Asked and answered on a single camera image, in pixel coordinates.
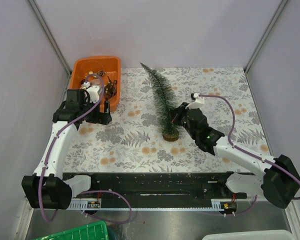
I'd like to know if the small green christmas tree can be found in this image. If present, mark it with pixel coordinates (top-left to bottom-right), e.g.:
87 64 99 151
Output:
140 63 179 142

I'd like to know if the orange plastic bin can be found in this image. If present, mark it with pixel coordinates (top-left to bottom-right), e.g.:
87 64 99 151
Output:
69 56 121 112

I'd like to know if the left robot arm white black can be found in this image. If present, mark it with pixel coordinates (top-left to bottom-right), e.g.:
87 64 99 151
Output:
21 85 112 210

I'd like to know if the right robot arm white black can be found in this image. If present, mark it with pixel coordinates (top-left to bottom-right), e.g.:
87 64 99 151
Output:
169 102 300 209

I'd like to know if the brown leaf decoration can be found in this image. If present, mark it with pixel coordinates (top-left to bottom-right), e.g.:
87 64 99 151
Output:
104 76 118 101

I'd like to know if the small gold ornament cluster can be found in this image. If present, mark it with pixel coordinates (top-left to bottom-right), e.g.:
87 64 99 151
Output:
87 70 105 78

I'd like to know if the floral patterned table mat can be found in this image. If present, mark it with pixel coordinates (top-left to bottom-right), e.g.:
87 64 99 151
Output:
63 64 269 173

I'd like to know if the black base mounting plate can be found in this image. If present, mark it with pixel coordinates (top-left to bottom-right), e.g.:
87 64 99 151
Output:
77 172 247 208

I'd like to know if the green plastic crate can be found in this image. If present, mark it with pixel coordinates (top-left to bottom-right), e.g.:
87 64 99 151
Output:
36 220 109 240

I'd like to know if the white plastic container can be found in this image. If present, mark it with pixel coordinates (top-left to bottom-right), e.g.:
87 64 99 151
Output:
202 230 296 240

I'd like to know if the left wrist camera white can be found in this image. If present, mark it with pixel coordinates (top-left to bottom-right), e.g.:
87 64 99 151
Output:
85 85 104 104

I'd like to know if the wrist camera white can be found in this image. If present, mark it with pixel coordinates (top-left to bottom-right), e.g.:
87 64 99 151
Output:
85 85 104 104
185 92 205 110

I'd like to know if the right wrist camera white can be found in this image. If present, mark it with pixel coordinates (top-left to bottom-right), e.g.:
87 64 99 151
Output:
185 92 205 110

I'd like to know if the white slotted cable duct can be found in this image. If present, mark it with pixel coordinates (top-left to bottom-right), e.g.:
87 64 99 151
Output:
67 196 223 211

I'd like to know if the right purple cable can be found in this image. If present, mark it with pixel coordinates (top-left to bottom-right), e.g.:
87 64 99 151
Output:
197 93 300 217

